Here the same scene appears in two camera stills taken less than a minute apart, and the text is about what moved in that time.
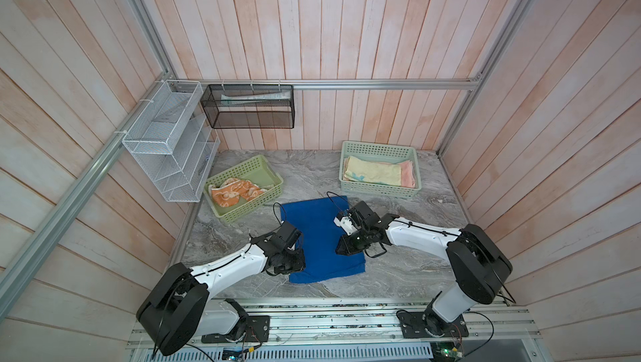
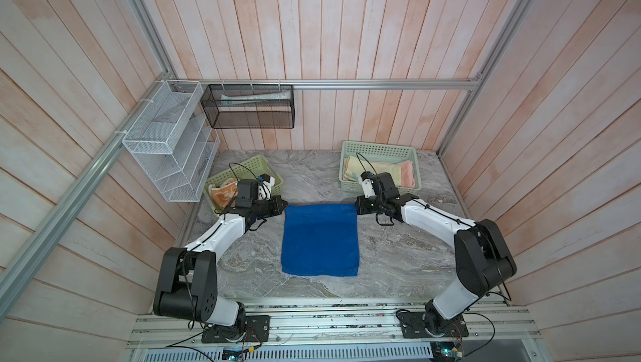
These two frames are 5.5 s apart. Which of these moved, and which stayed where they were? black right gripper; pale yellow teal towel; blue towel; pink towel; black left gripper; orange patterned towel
Moved: black left gripper; black right gripper
Stayed: pale yellow teal towel; orange patterned towel; pink towel; blue towel
